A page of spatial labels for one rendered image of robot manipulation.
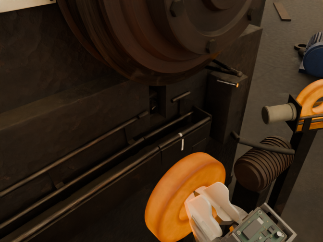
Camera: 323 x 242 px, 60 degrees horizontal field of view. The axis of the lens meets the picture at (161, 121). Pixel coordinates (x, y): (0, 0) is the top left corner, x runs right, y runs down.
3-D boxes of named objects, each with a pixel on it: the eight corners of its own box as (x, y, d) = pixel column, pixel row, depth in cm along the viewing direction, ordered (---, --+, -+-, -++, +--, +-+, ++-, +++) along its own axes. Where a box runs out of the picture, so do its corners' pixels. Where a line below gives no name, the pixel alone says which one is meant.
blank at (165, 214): (134, 192, 38) (150, 208, 36) (212, 133, 45) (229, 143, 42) (150, 245, 48) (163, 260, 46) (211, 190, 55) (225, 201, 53)
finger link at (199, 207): (192, 166, 40) (239, 218, 37) (182, 186, 45) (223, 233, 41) (176, 177, 39) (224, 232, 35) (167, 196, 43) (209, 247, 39)
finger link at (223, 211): (206, 156, 42) (253, 205, 38) (196, 176, 47) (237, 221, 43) (192, 166, 40) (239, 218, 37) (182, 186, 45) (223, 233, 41)
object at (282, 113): (260, 117, 95) (262, 102, 91) (286, 113, 95) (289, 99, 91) (267, 128, 90) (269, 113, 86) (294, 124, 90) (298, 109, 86)
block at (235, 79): (199, 131, 100) (205, 71, 86) (214, 122, 105) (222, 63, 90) (222, 146, 94) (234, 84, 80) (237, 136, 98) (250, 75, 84)
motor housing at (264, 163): (215, 239, 127) (233, 153, 95) (244, 211, 139) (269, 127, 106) (238, 260, 119) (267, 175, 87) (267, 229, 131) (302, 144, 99)
